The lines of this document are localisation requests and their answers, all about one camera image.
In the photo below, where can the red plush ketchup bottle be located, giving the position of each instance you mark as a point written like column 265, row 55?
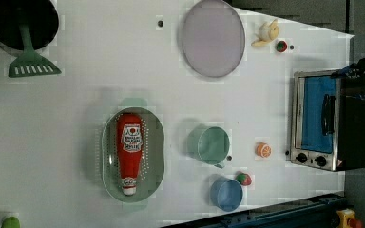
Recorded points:
column 129, row 139

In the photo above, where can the green oval strainer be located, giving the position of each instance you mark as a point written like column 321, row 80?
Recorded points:
column 152, row 165

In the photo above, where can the green mug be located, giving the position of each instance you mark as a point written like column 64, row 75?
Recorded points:
column 209, row 144

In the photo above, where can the grey round plate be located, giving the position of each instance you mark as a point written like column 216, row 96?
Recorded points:
column 213, row 38

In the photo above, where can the toy orange slice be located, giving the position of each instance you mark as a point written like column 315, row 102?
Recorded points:
column 263, row 150

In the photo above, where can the toy strawberry near cups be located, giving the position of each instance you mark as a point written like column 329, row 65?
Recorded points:
column 244, row 179

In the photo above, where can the blue cup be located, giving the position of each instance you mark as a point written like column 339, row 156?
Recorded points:
column 226, row 194

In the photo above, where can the toy peeled banana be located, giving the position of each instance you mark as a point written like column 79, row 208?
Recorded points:
column 268, row 32

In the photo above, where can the small toy strawberry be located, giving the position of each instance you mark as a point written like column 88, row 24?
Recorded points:
column 281, row 46

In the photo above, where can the black toaster oven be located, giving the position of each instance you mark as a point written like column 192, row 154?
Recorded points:
column 327, row 127

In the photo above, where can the green slotted spatula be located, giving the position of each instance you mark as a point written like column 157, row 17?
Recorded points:
column 30, row 63

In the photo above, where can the black frying pan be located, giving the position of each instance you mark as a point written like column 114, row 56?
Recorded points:
column 41, row 16

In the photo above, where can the yellow red toy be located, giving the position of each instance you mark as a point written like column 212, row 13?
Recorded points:
column 347, row 219

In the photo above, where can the green toy fruit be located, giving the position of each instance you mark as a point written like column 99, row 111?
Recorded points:
column 11, row 222

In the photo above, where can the blue metal frame rail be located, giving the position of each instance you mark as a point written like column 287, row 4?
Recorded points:
column 315, row 212

